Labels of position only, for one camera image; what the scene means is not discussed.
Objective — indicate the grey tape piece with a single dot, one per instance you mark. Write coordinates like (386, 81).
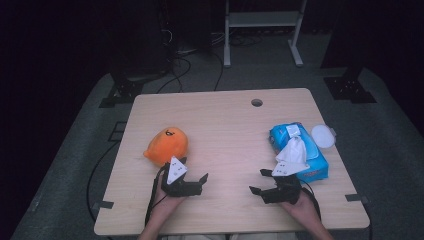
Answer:
(356, 198)
(104, 204)

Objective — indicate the person's right hand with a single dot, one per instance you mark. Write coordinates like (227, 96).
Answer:
(301, 208)

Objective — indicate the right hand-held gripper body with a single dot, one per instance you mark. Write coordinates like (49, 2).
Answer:
(283, 193)

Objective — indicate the orange plush toy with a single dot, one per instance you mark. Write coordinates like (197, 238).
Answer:
(166, 146)

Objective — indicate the blue wet wipe pack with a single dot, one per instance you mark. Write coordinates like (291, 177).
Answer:
(318, 163)

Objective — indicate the white wet wipe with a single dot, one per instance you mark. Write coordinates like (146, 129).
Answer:
(293, 150)

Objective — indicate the person's left hand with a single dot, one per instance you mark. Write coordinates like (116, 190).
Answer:
(170, 201)

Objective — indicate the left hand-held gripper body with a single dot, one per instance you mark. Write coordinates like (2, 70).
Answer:
(180, 188)

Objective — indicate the black stand base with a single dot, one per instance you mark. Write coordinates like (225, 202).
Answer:
(126, 90)
(348, 88)

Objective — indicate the white metal stand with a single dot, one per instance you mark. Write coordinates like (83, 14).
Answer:
(263, 19)

